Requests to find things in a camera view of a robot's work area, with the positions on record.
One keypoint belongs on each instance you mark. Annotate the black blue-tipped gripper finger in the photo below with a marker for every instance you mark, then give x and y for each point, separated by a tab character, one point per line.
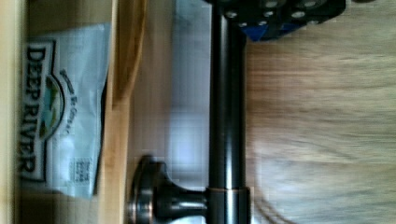
265	20

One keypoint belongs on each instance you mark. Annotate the dark wooden serving tray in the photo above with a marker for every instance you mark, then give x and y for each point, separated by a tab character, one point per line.
321	121

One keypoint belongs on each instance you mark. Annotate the silver chip bag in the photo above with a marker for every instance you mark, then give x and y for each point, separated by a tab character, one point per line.
64	76

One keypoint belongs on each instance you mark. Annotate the bamboo drawer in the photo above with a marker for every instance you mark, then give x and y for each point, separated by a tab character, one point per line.
132	185

